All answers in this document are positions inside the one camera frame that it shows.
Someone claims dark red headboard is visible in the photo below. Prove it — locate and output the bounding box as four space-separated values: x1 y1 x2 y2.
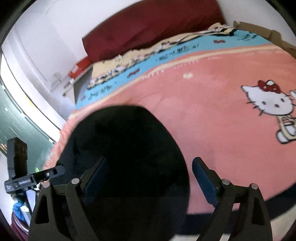
82 0 226 63

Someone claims red box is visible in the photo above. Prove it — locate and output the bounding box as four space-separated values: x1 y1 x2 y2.
69 56 93 79

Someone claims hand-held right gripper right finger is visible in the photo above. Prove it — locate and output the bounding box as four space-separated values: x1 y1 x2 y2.
192 157 273 241

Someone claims green door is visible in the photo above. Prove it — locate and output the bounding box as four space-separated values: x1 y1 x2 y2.
0 76 55 153

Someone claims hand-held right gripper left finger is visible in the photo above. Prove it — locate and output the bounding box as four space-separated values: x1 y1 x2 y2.
28 157 107 241

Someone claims pink cartoon printed blanket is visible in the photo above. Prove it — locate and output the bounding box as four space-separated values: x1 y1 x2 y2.
43 23 296 215

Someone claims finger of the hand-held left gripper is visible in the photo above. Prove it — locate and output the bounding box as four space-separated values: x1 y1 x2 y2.
35 165 65 183

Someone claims white nightstand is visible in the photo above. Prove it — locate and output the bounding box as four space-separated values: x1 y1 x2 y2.
62 67 93 103

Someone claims maroon striped cloth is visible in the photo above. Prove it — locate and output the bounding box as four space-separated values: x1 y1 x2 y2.
10 213 30 241

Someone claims black garment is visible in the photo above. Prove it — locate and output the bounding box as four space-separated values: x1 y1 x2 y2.
54 105 191 241

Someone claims blue cloth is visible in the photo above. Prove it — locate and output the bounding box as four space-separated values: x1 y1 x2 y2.
13 202 30 220

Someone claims brown cardboard sheet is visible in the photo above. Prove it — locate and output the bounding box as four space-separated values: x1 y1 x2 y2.
232 20 296 61

